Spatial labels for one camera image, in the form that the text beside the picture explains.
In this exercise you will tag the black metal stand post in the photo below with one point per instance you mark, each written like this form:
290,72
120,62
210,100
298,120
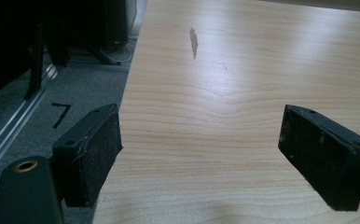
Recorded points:
37,62

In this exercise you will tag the dark equipment case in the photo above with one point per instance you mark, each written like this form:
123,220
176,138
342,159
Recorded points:
119,21

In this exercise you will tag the aluminium floor rail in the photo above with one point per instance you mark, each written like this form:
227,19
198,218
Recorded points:
16,121

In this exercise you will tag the black stand leg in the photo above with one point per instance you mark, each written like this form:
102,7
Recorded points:
85,43

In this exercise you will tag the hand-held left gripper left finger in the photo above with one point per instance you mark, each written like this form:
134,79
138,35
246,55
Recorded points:
88,161

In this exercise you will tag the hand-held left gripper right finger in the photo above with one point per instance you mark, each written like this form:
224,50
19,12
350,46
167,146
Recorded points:
318,155

